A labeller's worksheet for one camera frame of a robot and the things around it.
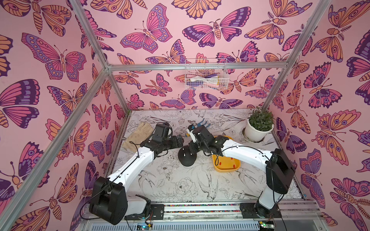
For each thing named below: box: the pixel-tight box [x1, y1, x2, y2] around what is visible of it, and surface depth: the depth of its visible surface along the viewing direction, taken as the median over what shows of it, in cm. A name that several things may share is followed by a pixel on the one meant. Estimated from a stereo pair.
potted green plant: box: [244, 107, 275, 142], surface depth 93 cm
